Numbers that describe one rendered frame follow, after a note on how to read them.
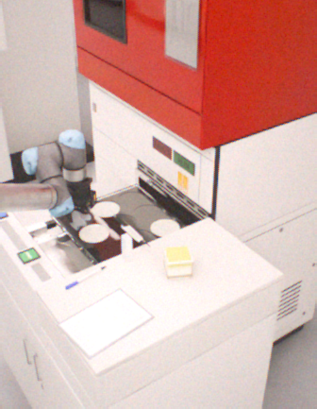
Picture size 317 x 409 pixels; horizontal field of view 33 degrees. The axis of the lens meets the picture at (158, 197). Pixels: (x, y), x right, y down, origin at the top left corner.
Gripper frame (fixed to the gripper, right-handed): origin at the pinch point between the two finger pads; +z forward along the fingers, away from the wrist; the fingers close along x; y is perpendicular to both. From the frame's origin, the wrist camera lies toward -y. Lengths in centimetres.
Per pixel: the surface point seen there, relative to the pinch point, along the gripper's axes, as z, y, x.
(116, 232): 1.3, 14.0, 2.9
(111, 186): 9.3, -5.4, 40.6
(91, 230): 1.2, 5.6, 1.4
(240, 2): -73, 47, 19
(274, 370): 91, 71, 41
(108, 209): 1.2, 5.4, 14.7
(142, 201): 1.4, 15.3, 23.8
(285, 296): 56, 70, 52
